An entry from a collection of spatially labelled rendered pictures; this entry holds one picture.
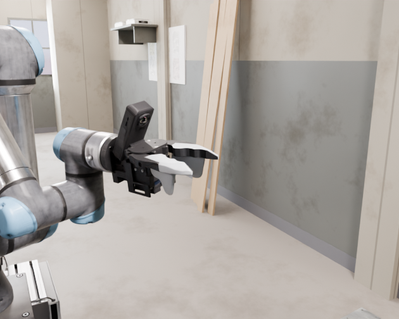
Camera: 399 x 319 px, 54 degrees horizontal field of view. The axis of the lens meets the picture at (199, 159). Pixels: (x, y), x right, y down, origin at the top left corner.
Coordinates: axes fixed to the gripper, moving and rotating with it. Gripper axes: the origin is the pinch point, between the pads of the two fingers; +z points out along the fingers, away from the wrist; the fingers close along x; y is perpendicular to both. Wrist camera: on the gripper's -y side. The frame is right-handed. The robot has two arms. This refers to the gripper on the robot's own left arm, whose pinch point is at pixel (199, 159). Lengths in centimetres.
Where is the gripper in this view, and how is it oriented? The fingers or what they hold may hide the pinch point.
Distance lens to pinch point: 62.1
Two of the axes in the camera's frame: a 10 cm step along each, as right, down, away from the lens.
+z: 8.0, 1.5, -5.7
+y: 0.8, 9.3, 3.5
